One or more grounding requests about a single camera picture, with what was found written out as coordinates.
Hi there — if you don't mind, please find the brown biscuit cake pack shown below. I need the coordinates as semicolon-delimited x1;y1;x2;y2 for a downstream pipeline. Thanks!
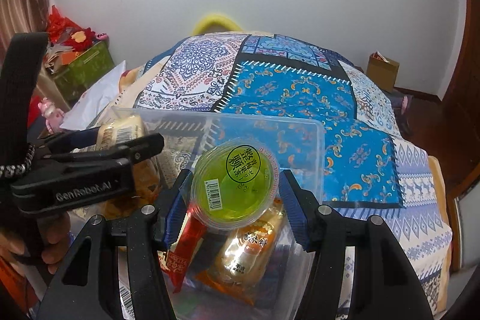
95;115;146;151

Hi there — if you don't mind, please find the red yellow snack packet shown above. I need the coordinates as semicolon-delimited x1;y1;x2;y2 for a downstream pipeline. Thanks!
159;208;207;293

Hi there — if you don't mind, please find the green jelly cup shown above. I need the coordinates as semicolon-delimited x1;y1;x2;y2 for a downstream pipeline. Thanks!
189;138;279;231

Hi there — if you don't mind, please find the golden pastry packet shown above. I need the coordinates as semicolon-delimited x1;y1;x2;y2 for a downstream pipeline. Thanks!
195;197;285;305

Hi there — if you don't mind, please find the person left hand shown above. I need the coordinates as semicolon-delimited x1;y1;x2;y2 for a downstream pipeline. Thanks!
1;213;71;277

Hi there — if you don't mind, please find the pink plush toy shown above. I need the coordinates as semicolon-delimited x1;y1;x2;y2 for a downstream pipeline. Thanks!
38;97;64;134

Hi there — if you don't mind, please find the white pillow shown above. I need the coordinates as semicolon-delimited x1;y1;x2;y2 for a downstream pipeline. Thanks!
60;61;126;131

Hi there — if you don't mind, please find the green storage box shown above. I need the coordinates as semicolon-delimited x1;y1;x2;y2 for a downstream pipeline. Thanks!
53;41;115;104

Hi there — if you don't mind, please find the red decorations pile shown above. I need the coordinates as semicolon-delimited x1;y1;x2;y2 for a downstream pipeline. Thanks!
43;5;109;75

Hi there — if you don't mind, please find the clear plastic storage bin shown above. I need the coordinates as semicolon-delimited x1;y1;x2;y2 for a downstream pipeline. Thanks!
98;108;324;319

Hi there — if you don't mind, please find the patchwork patterned bedspread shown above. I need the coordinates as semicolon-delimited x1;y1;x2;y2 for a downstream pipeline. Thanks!
112;31;453;317

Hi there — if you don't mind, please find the yellow curved foam tube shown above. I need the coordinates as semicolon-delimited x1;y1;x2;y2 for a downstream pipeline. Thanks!
191;13;243;36

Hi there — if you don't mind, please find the brown wooden door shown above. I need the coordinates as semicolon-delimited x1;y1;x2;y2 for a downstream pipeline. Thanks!
404;0;480;201

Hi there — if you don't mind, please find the brown cardboard box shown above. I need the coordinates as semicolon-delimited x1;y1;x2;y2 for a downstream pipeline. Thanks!
366;51;400;93

